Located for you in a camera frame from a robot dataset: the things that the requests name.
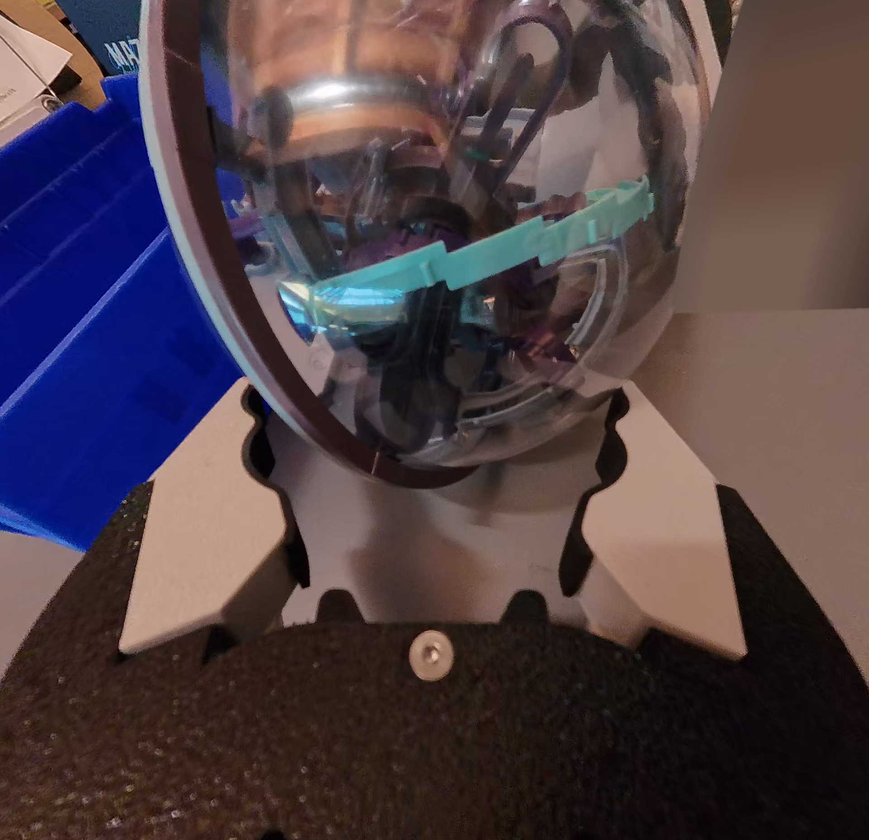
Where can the white paper sheet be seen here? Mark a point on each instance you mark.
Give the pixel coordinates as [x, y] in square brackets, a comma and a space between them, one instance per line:
[27, 65]

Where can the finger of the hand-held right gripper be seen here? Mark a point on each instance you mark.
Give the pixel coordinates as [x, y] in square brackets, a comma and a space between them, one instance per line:
[699, 32]

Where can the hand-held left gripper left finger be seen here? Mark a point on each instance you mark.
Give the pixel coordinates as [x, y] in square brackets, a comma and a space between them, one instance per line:
[203, 555]

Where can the clear plastic maze ball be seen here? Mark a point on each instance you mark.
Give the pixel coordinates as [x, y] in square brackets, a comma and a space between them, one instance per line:
[421, 242]

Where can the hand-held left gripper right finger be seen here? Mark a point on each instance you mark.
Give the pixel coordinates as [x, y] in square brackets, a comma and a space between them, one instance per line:
[665, 555]

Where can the dark printed toy box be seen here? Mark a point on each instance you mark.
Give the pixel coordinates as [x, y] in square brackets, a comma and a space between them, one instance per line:
[102, 11]

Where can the blue plastic bin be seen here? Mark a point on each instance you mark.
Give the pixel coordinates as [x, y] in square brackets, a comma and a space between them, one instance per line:
[88, 310]

